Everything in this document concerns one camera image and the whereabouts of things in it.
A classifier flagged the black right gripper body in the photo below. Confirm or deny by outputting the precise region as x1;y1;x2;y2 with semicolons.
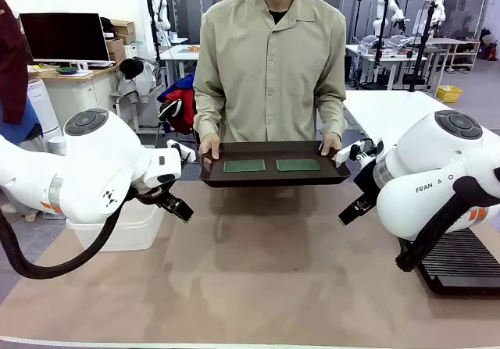
357;160;382;205

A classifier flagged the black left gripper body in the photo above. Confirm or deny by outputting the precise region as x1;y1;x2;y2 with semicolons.
134;183;184;212

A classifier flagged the green PCB board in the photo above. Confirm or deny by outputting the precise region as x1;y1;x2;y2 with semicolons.
275;158;322;173
222;159;266;173

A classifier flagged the dark brown serving tray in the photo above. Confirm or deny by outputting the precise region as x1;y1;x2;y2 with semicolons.
198;141;352;189

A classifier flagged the person's right forearm beige sleeve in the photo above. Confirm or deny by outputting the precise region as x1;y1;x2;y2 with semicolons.
193;91;227;143

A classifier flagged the person's left forearm beige sleeve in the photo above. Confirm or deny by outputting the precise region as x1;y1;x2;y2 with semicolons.
314;91;348;141

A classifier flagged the person's left hand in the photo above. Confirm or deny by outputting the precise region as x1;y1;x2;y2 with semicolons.
320;133;345;157

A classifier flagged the person's right hand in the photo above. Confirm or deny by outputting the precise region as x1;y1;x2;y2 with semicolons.
198;134;223;159

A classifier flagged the clear plastic storage box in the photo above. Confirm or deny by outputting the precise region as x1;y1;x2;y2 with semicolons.
66;198;165;252

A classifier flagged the large white table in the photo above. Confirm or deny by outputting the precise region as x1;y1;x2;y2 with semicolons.
342;90;500;147

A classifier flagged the red and blue jacket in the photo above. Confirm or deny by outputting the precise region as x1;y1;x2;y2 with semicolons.
157;73;198;135

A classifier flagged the black slotted PCB rack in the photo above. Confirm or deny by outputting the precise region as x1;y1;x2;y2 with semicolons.
398;226;500;296

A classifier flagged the small white cylinder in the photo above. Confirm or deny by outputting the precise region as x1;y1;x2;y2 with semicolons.
47;136;68;155

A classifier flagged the chair with white garment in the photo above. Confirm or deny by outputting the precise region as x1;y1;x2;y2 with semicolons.
111;58;167;131

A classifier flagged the yellow plastic basket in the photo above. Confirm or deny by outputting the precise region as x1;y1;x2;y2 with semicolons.
436;85;463;104

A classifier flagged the white cabinet wooden top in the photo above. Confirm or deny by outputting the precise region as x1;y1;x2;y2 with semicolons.
37;62;122;131

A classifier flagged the black cap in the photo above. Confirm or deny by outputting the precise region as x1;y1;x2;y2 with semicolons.
119;58;145;80

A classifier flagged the white background table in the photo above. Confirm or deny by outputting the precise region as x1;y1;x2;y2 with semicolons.
345;43;429;91
159;44;202;88

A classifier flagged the black pole stand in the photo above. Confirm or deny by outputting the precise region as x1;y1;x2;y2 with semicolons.
373;0;391;88

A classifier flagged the black tripod stand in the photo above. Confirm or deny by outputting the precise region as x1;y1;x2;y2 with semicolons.
408;1;438;92

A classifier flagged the white air purifier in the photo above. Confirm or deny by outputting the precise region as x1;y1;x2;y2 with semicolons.
26;76;63;141

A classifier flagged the person's torso beige shirt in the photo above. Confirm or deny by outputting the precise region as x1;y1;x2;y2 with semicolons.
193;0;348;145

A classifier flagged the cardboard box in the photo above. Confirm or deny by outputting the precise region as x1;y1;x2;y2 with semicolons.
105;36;126;62
110;20;136;36

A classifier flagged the wooden shelf unit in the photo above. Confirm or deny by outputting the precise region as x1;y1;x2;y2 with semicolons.
425;38;481;73

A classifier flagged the black computer monitor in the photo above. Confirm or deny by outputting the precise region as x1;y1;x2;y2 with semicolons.
19;12;111;69

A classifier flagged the person in maroon top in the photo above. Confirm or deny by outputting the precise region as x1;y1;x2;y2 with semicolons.
0;0;30;126

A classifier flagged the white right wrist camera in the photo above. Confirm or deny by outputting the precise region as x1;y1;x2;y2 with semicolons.
335;138;386;163

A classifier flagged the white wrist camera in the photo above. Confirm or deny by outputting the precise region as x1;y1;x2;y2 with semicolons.
166;140;196;166
335;138;386;163

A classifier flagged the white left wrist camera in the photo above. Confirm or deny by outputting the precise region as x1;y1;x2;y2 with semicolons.
166;140;196;166

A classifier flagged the black right arm cable sleeve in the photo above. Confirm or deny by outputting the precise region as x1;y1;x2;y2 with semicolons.
395;175;500;272

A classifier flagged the black arm cable sleeve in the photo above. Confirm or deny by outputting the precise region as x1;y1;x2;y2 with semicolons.
0;187;163;280
395;175;500;272

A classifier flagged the black left arm cable sleeve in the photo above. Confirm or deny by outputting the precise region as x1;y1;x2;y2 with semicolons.
0;187;163;280

